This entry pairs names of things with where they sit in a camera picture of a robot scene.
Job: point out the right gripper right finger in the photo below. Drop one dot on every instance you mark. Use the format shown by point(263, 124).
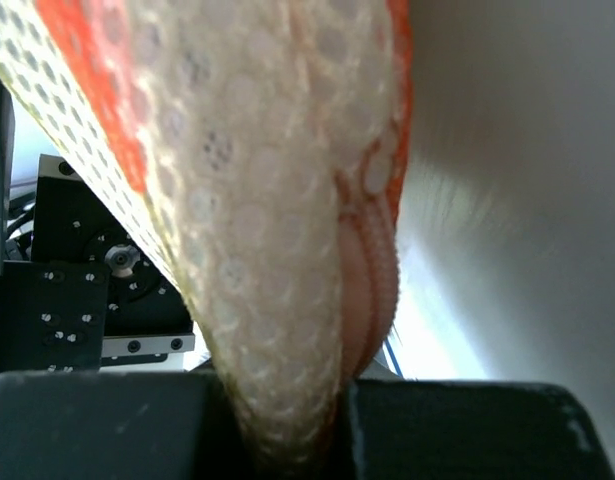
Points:
point(468, 430)

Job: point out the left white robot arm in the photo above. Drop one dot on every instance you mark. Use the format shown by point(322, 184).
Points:
point(76, 290)

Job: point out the pink floral laundry bag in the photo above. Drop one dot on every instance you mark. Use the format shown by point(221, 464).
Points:
point(259, 149)

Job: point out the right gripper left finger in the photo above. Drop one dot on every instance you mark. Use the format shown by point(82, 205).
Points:
point(135, 425)

